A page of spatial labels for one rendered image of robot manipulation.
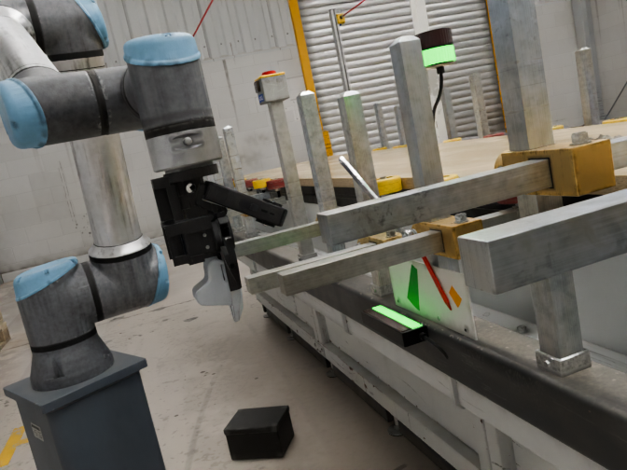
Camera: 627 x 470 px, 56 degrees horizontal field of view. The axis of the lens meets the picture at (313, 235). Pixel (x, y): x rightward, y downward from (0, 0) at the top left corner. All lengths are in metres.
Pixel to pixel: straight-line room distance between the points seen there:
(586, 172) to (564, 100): 10.50
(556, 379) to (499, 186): 0.26
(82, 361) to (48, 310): 0.14
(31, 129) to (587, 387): 0.74
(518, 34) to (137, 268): 1.04
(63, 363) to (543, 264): 1.26
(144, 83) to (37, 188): 8.10
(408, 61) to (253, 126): 7.98
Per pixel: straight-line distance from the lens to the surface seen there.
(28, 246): 8.91
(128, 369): 1.49
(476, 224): 0.88
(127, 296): 1.48
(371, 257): 0.84
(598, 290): 1.02
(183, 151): 0.74
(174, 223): 0.76
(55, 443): 1.48
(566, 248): 0.35
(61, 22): 1.39
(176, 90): 0.74
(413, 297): 1.03
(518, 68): 0.70
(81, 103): 0.84
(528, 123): 0.70
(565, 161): 0.65
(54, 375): 1.50
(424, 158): 0.91
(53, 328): 1.47
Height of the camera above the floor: 1.03
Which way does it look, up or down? 9 degrees down
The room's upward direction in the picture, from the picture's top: 12 degrees counter-clockwise
